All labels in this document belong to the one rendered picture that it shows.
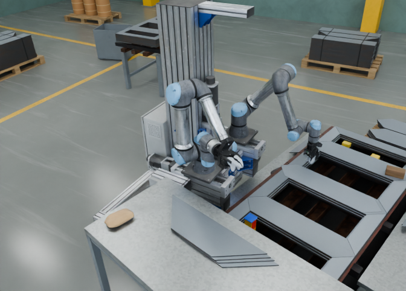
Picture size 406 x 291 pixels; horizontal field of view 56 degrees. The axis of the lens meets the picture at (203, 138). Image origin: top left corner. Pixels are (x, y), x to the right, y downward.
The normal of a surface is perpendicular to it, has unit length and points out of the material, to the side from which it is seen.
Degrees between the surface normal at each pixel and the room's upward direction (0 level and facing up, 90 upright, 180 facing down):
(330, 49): 90
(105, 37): 90
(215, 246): 0
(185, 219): 0
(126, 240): 0
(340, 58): 90
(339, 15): 90
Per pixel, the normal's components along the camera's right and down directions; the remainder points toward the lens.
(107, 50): -0.26, 0.52
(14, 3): 0.85, 0.26
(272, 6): -0.53, 0.47
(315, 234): -0.04, -0.84
